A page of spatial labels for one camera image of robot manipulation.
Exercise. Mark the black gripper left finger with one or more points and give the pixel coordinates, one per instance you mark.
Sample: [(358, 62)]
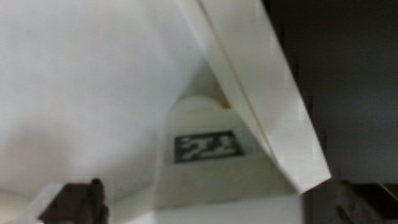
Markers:
[(78, 206)]

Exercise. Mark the white table leg with tag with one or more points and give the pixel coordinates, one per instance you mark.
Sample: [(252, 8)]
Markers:
[(221, 185)]

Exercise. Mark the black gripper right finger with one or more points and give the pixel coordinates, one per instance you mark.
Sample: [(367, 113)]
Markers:
[(369, 203)]

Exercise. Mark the white square tabletop part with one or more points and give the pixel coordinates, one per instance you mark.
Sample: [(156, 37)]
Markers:
[(104, 60)]

